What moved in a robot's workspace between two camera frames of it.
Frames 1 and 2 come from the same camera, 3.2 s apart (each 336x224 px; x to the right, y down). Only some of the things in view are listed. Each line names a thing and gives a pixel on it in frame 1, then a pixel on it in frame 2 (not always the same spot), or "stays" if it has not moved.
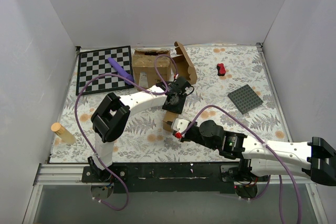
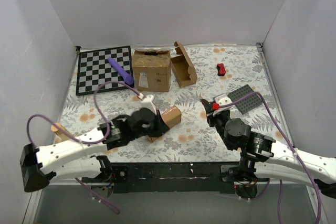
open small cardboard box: x=185 y=67 stays
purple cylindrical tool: x=122 y=72 stays
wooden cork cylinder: x=63 y=133 stays
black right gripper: x=189 y=135 to x=211 y=115
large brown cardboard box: x=144 y=68 stays
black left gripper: x=172 y=103 to x=159 y=125
